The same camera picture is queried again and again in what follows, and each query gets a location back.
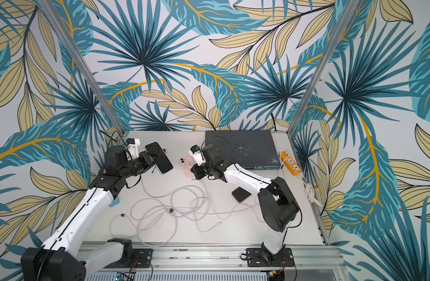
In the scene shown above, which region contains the black phone light case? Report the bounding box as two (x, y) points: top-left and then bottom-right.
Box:
(145, 142), (174, 174)

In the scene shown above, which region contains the white charging cable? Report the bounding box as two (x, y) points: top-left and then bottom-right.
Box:
(109, 175), (265, 247)

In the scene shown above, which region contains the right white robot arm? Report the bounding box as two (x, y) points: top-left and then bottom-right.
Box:
(189, 145), (300, 266)

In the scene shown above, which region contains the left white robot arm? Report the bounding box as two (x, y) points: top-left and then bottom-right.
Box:
(21, 145), (155, 281)

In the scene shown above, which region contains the dark phone pink case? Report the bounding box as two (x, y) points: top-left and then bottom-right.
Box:
(231, 187), (251, 203)

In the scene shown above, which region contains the orange power strip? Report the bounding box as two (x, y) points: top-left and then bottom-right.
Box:
(279, 151), (302, 176)

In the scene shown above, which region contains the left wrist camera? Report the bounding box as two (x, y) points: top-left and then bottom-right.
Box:
(125, 138), (141, 159)

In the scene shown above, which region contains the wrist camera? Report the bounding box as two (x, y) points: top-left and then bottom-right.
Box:
(125, 138), (141, 159)
(189, 145), (206, 166)

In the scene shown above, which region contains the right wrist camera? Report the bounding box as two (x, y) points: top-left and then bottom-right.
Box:
(189, 145), (206, 166)

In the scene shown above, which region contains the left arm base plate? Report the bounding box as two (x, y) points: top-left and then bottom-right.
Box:
(104, 248), (154, 269)

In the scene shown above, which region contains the white power strip cord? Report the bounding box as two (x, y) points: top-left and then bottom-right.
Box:
(299, 173), (325, 208)

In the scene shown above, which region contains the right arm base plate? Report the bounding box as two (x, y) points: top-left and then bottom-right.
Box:
(240, 247), (295, 268)

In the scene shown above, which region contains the aluminium mounting rail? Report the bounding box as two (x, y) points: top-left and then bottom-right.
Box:
(53, 244), (349, 273)

